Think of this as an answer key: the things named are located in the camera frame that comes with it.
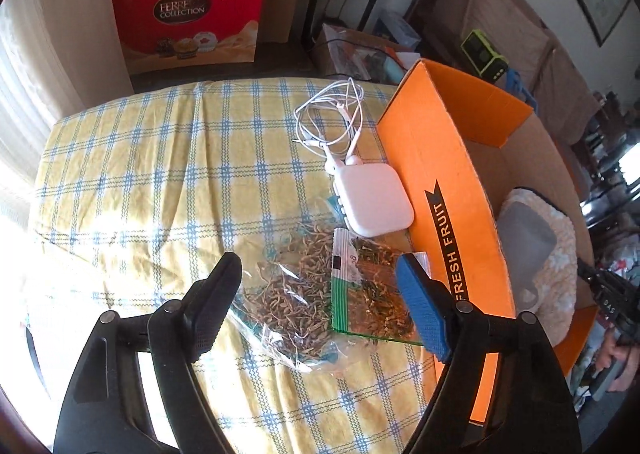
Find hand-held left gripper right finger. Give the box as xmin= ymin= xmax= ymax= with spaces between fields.
xmin=395 ymin=254 xmax=583 ymax=454

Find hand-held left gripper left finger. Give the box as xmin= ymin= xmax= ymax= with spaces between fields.
xmin=52 ymin=252 xmax=243 ymax=454

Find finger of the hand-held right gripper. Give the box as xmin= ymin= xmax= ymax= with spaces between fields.
xmin=577 ymin=258 xmax=624 ymax=320

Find green edged herb zip bag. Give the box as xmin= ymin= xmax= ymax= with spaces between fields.
xmin=330 ymin=228 xmax=431 ymax=347

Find clear bag of dried herbs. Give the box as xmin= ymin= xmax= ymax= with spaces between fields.
xmin=232 ymin=221 xmax=351 ymax=375

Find white square charger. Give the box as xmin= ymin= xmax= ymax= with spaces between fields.
xmin=336 ymin=161 xmax=416 ymax=237

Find orange cardboard box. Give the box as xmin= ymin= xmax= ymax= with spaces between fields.
xmin=375 ymin=59 xmax=598 ymax=427

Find white earphones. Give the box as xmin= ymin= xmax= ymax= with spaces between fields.
xmin=292 ymin=78 xmax=368 ymax=174

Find person's right hand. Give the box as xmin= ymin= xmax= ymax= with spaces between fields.
xmin=597 ymin=329 xmax=640 ymax=397

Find yellow checked cloth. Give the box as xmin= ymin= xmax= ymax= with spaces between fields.
xmin=27 ymin=76 xmax=441 ymax=454

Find brown sofa cushion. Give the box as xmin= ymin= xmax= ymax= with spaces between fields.
xmin=540 ymin=49 xmax=596 ymax=145
xmin=465 ymin=0 xmax=556 ymax=65

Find green portable radio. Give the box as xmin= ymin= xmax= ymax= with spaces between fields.
xmin=460 ymin=29 xmax=510 ymax=82

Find red chocolate gift bag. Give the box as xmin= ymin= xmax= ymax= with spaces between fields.
xmin=111 ymin=0 xmax=269 ymax=75

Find blue box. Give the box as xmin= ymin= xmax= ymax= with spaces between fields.
xmin=375 ymin=9 xmax=421 ymax=50

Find white curtain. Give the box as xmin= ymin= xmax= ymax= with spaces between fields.
xmin=0 ymin=0 xmax=136 ymax=215

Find blue handled bag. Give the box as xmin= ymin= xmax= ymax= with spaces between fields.
xmin=505 ymin=69 xmax=538 ymax=110

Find clear bag of cables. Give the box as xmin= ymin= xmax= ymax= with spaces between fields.
xmin=320 ymin=24 xmax=421 ymax=85

